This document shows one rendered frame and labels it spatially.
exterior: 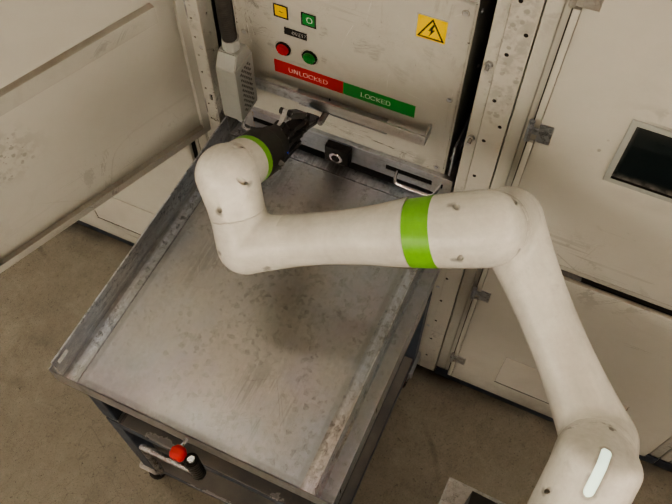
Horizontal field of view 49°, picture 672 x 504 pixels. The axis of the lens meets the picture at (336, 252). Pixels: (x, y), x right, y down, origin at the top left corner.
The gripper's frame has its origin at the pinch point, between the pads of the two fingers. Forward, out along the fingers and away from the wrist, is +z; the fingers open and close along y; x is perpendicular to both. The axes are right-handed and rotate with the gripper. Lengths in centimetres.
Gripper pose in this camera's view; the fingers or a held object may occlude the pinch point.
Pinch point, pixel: (306, 121)
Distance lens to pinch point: 158.4
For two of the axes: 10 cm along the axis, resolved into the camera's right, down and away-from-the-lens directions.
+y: -2.1, 8.4, 5.0
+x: 9.1, 3.6, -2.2
